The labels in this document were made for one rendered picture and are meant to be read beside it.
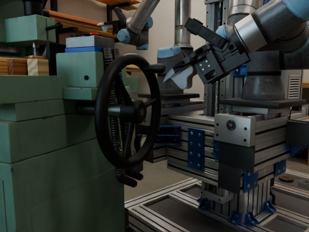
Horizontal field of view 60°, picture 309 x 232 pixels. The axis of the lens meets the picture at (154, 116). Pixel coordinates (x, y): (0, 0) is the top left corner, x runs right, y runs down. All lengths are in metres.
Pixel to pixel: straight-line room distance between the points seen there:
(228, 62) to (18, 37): 0.60
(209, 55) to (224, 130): 0.35
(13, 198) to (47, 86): 0.26
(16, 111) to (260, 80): 0.76
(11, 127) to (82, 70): 0.21
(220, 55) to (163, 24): 3.84
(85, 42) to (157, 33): 3.82
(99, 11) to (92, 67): 3.72
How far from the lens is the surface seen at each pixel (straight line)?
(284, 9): 0.62
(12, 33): 0.93
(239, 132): 0.89
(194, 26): 0.67
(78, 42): 0.74
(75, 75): 0.73
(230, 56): 0.65
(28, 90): 0.67
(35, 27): 0.85
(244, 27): 0.63
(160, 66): 0.67
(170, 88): 1.29
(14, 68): 0.81
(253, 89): 1.00
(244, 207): 1.37
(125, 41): 1.48
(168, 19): 4.44
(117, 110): 0.68
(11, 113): 0.66
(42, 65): 0.71
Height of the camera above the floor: 0.89
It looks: 8 degrees down
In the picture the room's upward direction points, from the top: straight up
